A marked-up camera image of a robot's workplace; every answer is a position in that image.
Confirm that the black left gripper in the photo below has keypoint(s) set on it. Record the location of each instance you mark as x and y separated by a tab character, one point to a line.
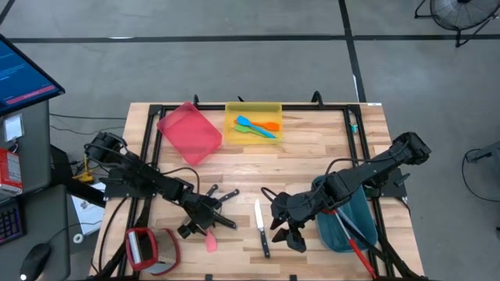
201	208

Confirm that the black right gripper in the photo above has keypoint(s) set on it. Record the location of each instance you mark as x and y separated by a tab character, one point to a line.
298	207

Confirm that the pink silicone spatula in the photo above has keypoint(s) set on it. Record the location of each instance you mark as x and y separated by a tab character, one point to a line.
211	242

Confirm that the teal plastic bin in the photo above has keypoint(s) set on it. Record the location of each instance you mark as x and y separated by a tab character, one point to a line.
336	238

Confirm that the grey-blue silicone spatula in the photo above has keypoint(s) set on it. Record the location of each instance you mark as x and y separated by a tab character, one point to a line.
351	225

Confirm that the red spoon with steel shaft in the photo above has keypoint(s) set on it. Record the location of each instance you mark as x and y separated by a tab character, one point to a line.
361	255

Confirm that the orange silicone spatula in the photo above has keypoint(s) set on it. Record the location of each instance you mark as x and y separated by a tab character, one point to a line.
272	126

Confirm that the green spoon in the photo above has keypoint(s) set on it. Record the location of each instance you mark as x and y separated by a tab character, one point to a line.
241	129

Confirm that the blue silicone spatula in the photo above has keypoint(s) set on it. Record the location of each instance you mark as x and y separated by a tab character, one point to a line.
243	121

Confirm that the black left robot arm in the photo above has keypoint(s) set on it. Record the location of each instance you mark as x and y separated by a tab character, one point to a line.
136	171

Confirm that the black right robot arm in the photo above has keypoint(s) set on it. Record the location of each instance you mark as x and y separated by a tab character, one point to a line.
375	168

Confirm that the red tape dispenser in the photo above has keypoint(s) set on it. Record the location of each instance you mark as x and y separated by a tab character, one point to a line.
168	250

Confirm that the pink translucent plastic bin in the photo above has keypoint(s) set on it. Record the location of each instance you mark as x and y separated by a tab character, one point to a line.
189	132

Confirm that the white paper sheet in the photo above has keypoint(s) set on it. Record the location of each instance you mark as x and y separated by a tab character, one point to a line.
90	214

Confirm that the yellow translucent plastic bin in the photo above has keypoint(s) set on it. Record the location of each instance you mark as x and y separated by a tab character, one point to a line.
254	111

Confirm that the small teal clip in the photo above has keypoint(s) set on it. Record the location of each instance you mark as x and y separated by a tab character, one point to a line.
354	129

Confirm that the white tape roll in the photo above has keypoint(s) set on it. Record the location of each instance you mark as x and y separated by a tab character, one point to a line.
75	238

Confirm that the dark grey desk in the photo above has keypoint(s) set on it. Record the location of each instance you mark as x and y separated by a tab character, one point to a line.
58	218

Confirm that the black computer mouse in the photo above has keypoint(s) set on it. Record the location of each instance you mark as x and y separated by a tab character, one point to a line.
35	261

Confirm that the black keyboard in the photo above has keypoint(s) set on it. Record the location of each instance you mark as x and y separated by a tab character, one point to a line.
9	222

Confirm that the red cardboard box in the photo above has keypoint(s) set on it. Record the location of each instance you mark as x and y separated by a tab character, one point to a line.
9	171

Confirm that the white paper label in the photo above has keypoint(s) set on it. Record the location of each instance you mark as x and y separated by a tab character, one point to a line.
13	126

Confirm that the grey stand foot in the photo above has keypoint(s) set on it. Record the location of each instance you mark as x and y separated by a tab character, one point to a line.
488	152

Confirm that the blue-screen computer monitor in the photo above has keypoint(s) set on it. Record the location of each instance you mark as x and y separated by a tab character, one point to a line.
19	78

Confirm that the black floor fan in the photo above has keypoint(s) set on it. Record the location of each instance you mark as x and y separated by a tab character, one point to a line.
461	15

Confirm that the black metal table frame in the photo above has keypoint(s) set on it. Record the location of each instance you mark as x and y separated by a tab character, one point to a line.
312	107

